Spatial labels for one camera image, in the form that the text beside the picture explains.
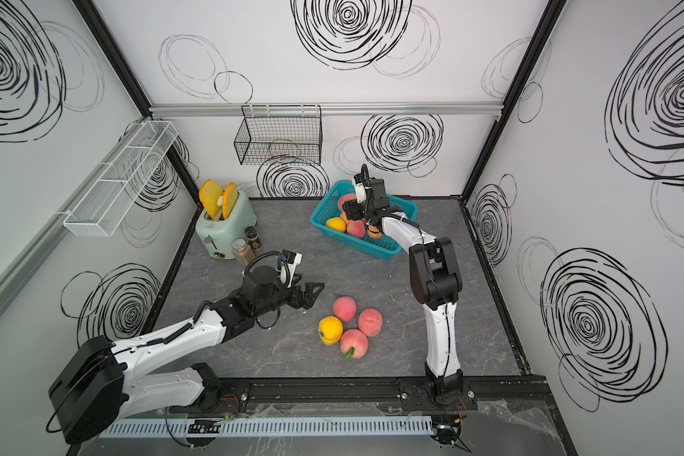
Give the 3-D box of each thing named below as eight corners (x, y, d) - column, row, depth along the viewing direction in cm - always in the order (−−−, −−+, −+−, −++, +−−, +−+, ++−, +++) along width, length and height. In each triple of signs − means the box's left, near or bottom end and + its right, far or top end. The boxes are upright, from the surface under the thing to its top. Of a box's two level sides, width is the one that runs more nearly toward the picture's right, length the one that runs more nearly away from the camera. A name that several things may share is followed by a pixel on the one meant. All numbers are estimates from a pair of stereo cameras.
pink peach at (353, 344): (340, 359, 81) (340, 353, 76) (341, 334, 86) (340, 327, 81) (367, 359, 81) (368, 353, 76) (366, 334, 86) (367, 327, 81)
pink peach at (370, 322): (359, 339, 85) (359, 331, 80) (358, 316, 90) (359, 308, 85) (381, 339, 85) (383, 331, 80) (379, 316, 90) (381, 308, 85)
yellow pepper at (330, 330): (319, 345, 84) (317, 339, 79) (320, 322, 88) (319, 315, 84) (343, 345, 84) (343, 339, 79) (343, 322, 88) (343, 315, 84)
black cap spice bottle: (251, 254, 105) (243, 236, 97) (253, 244, 108) (246, 226, 100) (260, 254, 105) (252, 236, 97) (262, 244, 108) (255, 226, 100)
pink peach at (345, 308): (333, 324, 88) (332, 317, 83) (333, 305, 92) (333, 296, 87) (356, 324, 88) (357, 317, 83) (356, 305, 92) (356, 296, 88)
